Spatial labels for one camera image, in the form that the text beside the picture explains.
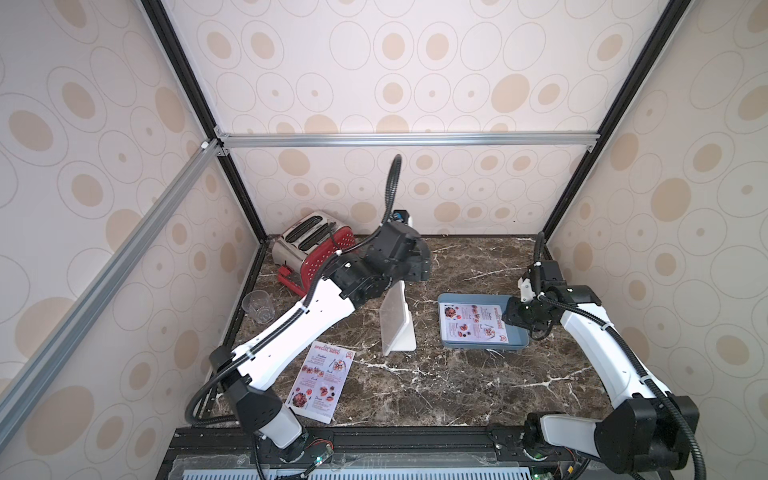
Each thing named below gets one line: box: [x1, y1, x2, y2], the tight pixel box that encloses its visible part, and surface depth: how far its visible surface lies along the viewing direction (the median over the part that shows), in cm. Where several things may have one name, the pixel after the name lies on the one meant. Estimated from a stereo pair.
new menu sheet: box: [439, 302, 509, 343], surface depth 96 cm
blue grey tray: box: [438, 293, 530, 349], surface depth 96 cm
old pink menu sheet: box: [285, 340, 356, 424], surface depth 86 cm
